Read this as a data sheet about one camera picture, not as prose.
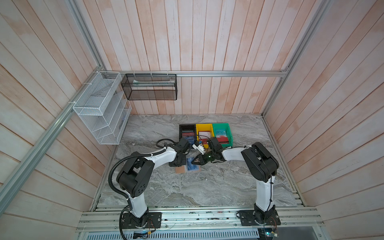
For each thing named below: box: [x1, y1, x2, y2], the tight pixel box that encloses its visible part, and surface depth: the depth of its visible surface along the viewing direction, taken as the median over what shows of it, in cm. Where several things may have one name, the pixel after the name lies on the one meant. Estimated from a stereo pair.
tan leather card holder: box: [175, 165, 201, 174], surface depth 92 cm
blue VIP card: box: [186, 157, 200, 171], surface depth 94 cm
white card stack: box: [199, 131, 211, 139], surface depth 109 cm
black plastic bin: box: [179, 124, 197, 146], surface depth 106 cm
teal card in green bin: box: [215, 129, 227, 136], surface depth 109 cm
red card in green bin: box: [217, 135, 229, 144], surface depth 107 cm
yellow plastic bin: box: [195, 123, 215, 148], surface depth 106 cm
